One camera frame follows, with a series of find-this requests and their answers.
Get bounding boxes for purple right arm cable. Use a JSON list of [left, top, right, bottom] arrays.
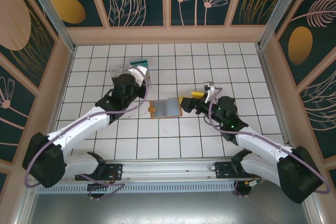
[[208, 87, 330, 199]]

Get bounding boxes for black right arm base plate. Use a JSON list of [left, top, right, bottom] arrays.
[[214, 161, 253, 180]]

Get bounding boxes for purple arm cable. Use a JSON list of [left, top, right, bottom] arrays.
[[24, 66, 152, 200], [208, 87, 330, 199]]

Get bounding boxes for aluminium corner post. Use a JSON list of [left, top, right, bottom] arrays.
[[20, 0, 77, 53], [258, 0, 308, 49]]

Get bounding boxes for clear acrylic organiser tray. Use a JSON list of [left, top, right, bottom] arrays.
[[109, 64, 153, 90]]

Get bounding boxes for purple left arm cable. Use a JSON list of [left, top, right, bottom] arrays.
[[24, 66, 152, 200]]

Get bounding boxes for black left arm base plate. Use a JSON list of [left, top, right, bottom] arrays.
[[75, 163, 124, 182]]

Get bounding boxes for grey sheet metal panel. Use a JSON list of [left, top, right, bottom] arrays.
[[25, 179, 317, 224]]

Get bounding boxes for aluminium side rail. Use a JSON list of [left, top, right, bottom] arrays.
[[256, 42, 299, 154], [46, 46, 78, 141]]

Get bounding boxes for slotted grey cable duct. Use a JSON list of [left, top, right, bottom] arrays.
[[35, 183, 236, 194]]

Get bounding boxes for aluminium mounting rail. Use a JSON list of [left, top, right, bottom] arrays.
[[25, 157, 313, 183]]

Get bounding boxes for orange clear zip pouch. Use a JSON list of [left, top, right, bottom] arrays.
[[149, 96, 184, 120]]

